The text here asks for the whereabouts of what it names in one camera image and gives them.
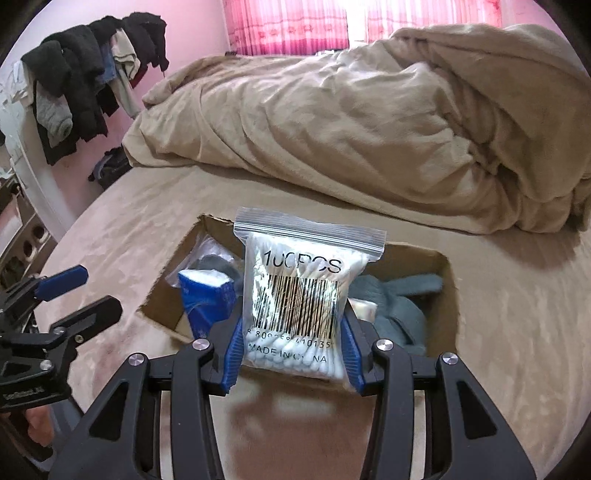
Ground clear cotton swab bag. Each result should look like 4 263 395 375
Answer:
233 208 386 381

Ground row of hanging clothes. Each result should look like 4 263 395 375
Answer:
21 11 169 167

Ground beige duvet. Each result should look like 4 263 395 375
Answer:
124 21 591 234

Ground person's left hand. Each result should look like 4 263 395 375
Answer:
25 406 54 448

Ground blue tissue packet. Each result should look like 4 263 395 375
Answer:
178 269 236 342

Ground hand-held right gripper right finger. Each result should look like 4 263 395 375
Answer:
342 311 548 480

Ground white shoe rack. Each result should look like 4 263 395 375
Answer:
0 60 65 278

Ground cardboard box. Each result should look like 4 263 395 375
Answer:
139 213 462 393

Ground pink curtain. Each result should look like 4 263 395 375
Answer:
222 0 352 56
365 0 504 47

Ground clear snack bag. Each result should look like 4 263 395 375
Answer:
191 233 243 264

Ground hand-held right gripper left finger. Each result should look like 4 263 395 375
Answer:
48 316 245 480

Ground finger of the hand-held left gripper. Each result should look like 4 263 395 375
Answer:
0 265 89 308
44 296 124 370

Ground grey socks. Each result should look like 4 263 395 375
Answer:
348 273 444 356

